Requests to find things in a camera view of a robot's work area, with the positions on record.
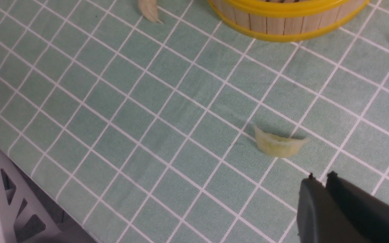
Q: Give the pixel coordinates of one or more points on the white dumpling front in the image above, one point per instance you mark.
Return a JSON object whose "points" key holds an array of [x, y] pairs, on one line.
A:
{"points": [[149, 10]]}

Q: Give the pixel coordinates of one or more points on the white table frame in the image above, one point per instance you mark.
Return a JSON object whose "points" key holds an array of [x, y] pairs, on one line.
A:
{"points": [[18, 204]]}

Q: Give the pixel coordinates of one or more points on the green checkered tablecloth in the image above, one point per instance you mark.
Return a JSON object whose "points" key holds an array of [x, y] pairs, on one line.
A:
{"points": [[143, 132]]}

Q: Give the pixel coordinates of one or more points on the bamboo steamer tray yellow rim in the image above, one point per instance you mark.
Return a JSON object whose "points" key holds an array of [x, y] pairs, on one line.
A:
{"points": [[285, 21]]}

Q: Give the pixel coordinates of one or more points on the yellowish dumpling bottom edge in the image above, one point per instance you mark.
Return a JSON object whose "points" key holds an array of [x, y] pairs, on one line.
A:
{"points": [[276, 146]]}

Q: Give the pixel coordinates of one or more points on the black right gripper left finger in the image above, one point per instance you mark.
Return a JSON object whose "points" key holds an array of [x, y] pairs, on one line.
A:
{"points": [[319, 219]]}

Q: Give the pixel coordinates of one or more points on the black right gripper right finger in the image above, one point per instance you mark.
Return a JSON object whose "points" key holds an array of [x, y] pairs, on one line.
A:
{"points": [[367, 214]]}

